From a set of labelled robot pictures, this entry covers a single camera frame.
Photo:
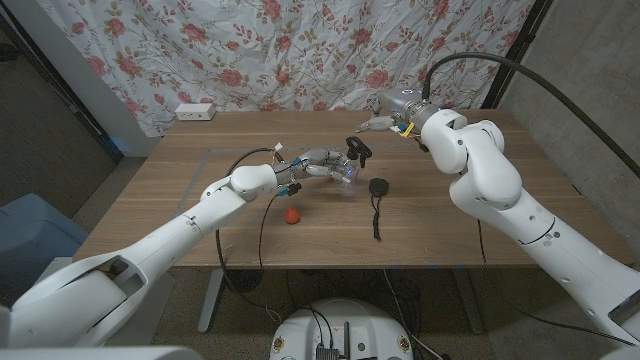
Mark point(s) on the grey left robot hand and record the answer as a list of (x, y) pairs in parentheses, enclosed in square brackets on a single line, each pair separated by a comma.
[(322, 162)]

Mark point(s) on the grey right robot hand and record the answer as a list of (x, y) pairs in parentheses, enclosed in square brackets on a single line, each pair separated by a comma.
[(400, 107)]

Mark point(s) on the clear spray bottle black sprayer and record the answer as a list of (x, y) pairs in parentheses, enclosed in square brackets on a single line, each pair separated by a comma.
[(357, 147)]

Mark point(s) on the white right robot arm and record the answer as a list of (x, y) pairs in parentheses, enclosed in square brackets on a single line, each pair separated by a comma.
[(490, 170)]

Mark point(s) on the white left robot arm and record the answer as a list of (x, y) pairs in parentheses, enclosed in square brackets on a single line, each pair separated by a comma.
[(190, 220)]

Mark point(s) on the red toy strawberry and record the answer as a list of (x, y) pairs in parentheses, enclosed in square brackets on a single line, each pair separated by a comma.
[(292, 216)]

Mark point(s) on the floral backdrop cloth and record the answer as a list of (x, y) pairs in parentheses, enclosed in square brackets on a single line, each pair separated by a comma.
[(300, 50)]

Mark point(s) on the black backdrop stand pole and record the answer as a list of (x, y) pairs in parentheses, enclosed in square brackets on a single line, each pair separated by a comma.
[(520, 45)]

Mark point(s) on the white power strip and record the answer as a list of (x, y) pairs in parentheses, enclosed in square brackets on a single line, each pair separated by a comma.
[(195, 112)]

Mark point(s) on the black round floor base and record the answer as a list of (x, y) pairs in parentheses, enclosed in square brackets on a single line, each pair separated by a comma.
[(243, 281)]

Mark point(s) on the white robot torso base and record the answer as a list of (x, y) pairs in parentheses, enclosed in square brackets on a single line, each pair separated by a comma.
[(345, 325)]

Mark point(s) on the grey table leg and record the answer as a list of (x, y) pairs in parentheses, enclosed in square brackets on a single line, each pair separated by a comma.
[(467, 300), (210, 300)]

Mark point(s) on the blue grey bin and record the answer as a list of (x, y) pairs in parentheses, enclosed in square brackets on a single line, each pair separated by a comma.
[(30, 230)]

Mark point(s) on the white wall pillar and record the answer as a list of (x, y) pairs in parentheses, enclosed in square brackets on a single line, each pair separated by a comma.
[(75, 75)]

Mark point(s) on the black frame bar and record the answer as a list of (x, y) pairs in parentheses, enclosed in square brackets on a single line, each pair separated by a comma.
[(60, 87)]

